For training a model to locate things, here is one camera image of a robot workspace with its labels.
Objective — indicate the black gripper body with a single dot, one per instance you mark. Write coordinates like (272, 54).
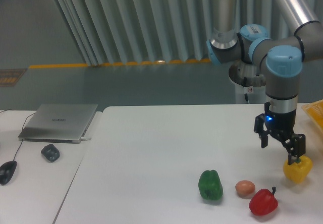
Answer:
(278, 125)

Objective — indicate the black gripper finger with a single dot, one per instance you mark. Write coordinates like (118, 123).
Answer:
(295, 145)
(263, 135)

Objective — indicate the red bell pepper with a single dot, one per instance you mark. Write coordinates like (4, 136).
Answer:
(263, 202)

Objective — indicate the black computer mouse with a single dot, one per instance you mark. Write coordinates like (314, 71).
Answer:
(7, 171)

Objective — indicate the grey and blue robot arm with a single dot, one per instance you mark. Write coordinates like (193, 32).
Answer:
(280, 61)

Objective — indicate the yellow plastic basket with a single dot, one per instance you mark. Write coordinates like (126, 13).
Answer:
(314, 112)

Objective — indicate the yellow bell pepper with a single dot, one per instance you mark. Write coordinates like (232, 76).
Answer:
(298, 171)

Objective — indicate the brown egg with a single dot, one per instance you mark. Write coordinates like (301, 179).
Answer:
(244, 188)

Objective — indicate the green bell pepper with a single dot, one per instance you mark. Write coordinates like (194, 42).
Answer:
(210, 186)

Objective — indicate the folding partition screen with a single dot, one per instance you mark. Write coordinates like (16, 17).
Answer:
(138, 31)

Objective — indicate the silver laptop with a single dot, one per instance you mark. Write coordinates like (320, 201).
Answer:
(59, 123)

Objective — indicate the black power adapter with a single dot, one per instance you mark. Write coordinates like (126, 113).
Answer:
(51, 153)

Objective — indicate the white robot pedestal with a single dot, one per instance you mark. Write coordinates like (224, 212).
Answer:
(249, 83)

